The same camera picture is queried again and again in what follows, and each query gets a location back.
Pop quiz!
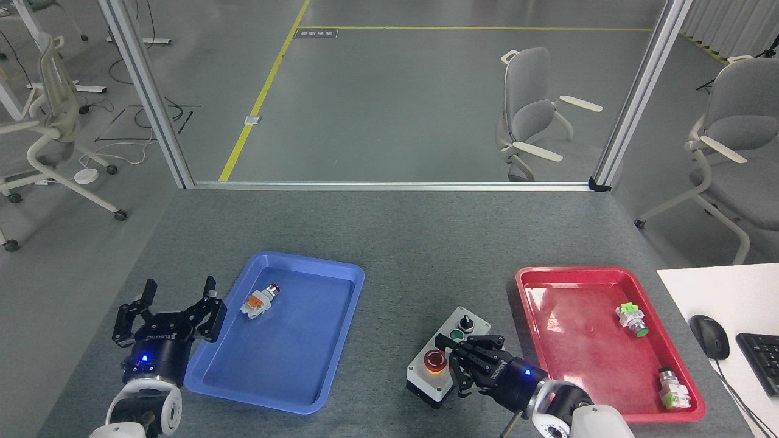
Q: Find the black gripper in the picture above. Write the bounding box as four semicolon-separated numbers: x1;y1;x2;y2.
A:
111;276;228;386
434;333;549;418

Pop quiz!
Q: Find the white control box with buttons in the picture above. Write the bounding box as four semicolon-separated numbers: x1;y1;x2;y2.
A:
406;306;491;409

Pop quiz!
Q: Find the red plastic tray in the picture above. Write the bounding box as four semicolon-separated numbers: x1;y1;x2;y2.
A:
515;266;707;424

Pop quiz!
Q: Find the blue plastic tray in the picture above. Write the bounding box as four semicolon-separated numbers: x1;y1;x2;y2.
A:
183;251;365;415

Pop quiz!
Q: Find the black computer mouse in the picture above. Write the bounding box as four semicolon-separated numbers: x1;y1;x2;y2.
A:
690;315;730;360

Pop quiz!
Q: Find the white desk foot bar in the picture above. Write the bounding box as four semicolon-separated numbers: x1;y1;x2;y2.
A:
27;81;108;94

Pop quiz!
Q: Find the white side desk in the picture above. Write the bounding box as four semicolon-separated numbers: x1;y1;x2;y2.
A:
656;263;779;438

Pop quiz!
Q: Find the black keyboard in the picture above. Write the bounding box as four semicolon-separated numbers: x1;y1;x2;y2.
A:
736;332;779;398

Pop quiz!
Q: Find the white curtain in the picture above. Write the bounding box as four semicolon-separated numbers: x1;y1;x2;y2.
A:
679;0;779;60

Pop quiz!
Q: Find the red push button switch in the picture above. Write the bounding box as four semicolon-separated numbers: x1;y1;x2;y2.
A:
240;283;282;318

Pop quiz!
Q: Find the green push button switch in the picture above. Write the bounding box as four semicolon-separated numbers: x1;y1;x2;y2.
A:
657;367;691;409
615;302;649;338

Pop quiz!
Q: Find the silver aluminium rail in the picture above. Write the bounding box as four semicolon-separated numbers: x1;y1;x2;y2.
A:
192;180;594;192

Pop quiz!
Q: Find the silver aluminium post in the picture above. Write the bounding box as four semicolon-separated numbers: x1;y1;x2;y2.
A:
592;0;694;188
97;0;195;189

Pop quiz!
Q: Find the black mouse cable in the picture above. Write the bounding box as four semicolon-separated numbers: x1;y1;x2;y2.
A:
712;358;775;438

